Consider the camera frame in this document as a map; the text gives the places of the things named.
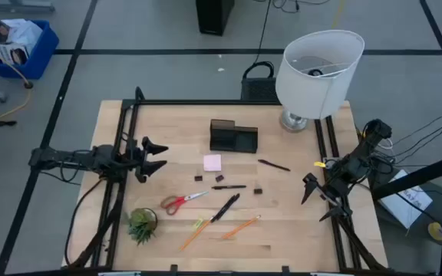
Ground yellow blue disc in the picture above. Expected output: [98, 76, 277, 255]
[427, 220, 442, 243]

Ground yellow wooden pencil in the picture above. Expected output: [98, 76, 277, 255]
[178, 218, 213, 252]
[220, 215, 262, 241]

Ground yellow floor cable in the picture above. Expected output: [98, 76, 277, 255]
[0, 34, 34, 126]

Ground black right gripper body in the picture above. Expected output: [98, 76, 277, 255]
[318, 174, 355, 208]

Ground thick black marker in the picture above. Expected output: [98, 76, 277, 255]
[209, 193, 241, 224]

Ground black power cable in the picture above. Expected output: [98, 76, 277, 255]
[253, 0, 274, 64]

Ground black left base cable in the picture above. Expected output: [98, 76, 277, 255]
[64, 178, 105, 268]

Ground white printed package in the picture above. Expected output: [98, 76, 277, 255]
[0, 18, 44, 47]
[0, 42, 30, 66]

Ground thin yellow cable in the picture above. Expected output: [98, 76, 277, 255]
[330, 0, 347, 31]

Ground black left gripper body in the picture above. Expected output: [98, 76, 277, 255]
[112, 136, 150, 185]

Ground black cable tangle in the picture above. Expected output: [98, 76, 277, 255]
[251, 0, 332, 15]

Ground white shade table lamp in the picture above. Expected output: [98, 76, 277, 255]
[275, 29, 366, 133]

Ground red-handled scissors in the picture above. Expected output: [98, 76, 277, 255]
[160, 190, 209, 216]

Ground white printed cardboard box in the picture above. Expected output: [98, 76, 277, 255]
[378, 168, 434, 230]

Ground black camera rig beam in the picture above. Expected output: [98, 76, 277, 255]
[370, 148, 442, 276]

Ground black mesh box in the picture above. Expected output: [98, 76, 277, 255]
[239, 61, 282, 101]

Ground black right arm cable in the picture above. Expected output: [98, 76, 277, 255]
[372, 103, 442, 166]

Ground blue plastic bin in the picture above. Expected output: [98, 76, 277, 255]
[0, 19, 60, 81]

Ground green succulent in pot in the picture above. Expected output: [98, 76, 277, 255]
[126, 207, 159, 246]

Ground black mesh desk organizer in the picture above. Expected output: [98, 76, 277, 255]
[209, 118, 259, 154]

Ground dark brown pen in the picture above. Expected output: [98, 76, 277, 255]
[257, 159, 292, 173]

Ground pink sticky note pad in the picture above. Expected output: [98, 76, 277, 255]
[203, 154, 223, 173]

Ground black tower case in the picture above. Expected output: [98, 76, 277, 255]
[195, 0, 236, 37]

